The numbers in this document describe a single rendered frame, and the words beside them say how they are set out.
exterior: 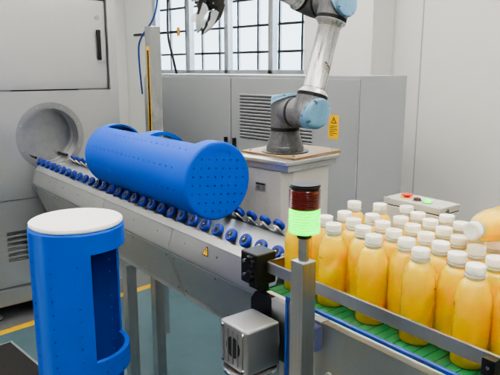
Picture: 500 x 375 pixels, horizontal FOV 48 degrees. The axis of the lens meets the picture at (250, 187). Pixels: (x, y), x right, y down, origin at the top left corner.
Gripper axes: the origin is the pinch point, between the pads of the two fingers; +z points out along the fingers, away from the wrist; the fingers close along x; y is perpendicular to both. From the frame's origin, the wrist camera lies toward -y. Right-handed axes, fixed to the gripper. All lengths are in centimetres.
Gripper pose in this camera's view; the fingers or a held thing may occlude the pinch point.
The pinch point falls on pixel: (202, 30)
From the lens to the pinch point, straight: 185.2
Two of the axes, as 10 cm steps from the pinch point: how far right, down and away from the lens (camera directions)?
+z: -3.3, 9.4, -0.3
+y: -5.8, -1.8, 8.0
